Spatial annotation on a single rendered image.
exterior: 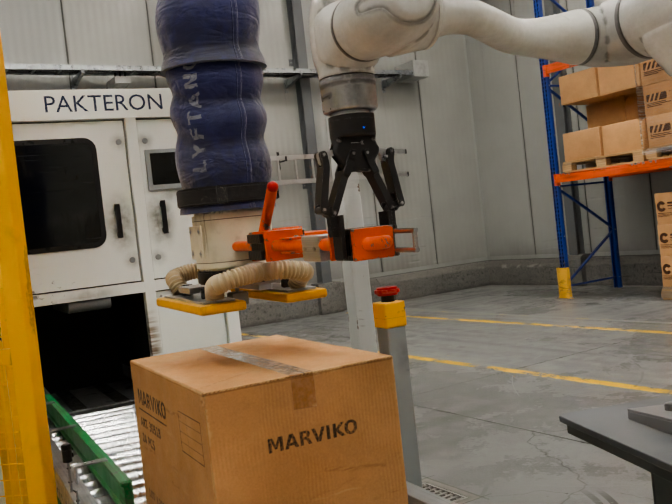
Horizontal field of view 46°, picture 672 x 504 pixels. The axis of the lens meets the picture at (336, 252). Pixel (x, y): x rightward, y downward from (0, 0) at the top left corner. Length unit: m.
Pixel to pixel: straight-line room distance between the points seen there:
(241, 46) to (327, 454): 0.87
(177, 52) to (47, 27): 8.95
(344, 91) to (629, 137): 8.71
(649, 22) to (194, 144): 0.93
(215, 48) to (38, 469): 1.10
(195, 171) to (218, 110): 0.14
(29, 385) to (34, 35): 8.77
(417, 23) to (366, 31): 0.08
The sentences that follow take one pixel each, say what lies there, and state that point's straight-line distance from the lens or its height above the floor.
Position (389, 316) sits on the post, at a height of 0.96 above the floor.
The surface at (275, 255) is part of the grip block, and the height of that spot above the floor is 1.18.
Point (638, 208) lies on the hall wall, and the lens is 11.48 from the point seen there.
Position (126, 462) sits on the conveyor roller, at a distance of 2.71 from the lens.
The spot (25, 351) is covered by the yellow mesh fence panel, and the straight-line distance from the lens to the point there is 2.06.
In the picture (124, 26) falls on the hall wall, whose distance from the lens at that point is 10.95.
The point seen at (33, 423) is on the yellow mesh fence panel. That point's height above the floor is 0.83.
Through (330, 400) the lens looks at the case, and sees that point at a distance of 1.54.
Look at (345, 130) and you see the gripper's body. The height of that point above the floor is 1.37.
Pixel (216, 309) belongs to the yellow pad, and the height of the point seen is 1.08.
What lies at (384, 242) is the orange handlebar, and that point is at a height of 1.19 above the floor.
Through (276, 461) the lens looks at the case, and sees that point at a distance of 1.52.
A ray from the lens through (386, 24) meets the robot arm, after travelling 1.10.
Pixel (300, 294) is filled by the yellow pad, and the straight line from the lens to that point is 1.69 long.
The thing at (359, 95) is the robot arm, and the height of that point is 1.42.
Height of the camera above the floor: 1.21
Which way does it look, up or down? 2 degrees down
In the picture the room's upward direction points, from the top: 6 degrees counter-clockwise
